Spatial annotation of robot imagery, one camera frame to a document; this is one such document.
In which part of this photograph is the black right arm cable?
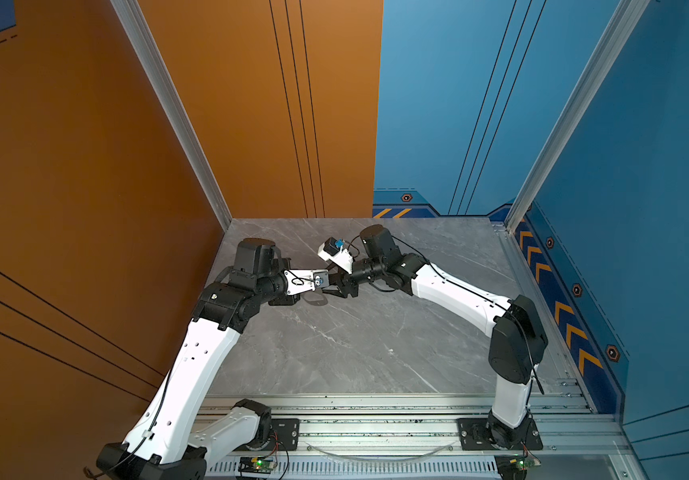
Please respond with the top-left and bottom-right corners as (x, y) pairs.
(343, 233), (547, 397)

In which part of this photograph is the left aluminium corner post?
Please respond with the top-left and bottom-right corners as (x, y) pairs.
(110, 0), (232, 231)

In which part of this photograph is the right aluminium corner post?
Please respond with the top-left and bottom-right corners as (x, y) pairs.
(504, 0), (650, 235)

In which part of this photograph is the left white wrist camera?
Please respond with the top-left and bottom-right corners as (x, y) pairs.
(284, 269), (330, 296)

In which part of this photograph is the small circuit board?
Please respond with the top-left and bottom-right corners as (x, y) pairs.
(495, 456), (542, 480)
(238, 456), (278, 478)

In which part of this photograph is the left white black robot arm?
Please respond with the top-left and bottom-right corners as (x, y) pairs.
(84, 238), (328, 479)

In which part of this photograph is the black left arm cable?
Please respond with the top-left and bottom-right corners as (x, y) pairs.
(82, 263), (238, 480)

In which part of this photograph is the aluminium front rail frame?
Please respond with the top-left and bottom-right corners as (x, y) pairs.
(117, 392), (649, 480)

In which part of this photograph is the left small circuit board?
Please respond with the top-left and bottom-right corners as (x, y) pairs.
(238, 456), (278, 478)

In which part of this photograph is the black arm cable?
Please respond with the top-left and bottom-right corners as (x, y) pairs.
(343, 233), (547, 397)
(82, 263), (238, 480)

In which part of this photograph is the aluminium corner post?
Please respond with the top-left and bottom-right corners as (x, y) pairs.
(110, 0), (232, 231)
(504, 0), (650, 235)

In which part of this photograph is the right small circuit board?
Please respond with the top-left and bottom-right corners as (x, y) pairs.
(495, 456), (542, 480)

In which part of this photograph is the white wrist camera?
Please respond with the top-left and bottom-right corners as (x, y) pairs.
(284, 269), (330, 296)
(318, 237), (354, 274)

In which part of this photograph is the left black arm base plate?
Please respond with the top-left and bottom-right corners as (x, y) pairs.
(234, 418), (300, 453)

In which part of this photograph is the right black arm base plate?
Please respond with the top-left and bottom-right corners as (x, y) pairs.
(457, 416), (544, 451)

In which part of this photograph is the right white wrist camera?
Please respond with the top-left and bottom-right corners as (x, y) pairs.
(318, 237), (354, 274)

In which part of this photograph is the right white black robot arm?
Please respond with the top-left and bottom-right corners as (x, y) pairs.
(318, 224), (549, 450)

